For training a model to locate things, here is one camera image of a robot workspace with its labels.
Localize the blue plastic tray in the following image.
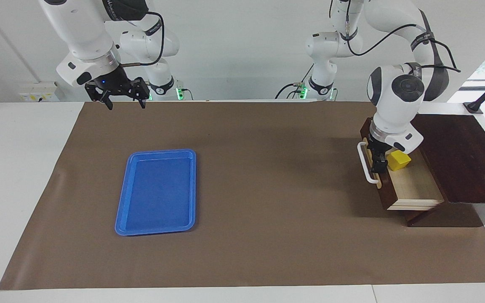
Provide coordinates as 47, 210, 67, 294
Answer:
115, 149, 197, 236

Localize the yellow block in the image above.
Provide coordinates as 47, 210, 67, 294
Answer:
387, 151, 412, 172

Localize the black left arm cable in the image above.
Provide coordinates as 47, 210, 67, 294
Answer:
329, 0, 462, 73

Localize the wooden drawer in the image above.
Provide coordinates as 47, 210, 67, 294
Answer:
357, 117, 445, 211

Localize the white drawer handle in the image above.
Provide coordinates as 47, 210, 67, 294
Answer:
357, 141, 380, 185

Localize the white wall outlet box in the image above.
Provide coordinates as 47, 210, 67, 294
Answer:
18, 82, 60, 103

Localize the brown table mat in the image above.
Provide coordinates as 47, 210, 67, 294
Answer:
0, 101, 485, 291

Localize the dark wooden drawer cabinet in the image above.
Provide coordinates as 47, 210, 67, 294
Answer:
397, 114, 485, 228

